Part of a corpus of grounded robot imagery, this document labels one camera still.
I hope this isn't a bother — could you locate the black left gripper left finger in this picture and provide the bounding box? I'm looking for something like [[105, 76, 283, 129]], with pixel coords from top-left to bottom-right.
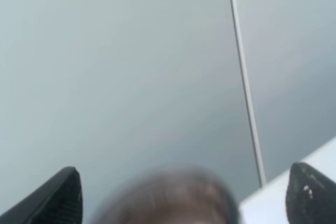
[[1, 166, 83, 224]]

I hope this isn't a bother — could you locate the clear brown plastic bottle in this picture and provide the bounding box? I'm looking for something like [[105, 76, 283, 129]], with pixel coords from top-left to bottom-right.
[[92, 167, 241, 223]]

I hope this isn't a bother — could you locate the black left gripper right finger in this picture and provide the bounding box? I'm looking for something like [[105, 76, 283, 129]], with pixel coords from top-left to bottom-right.
[[286, 162, 335, 224]]

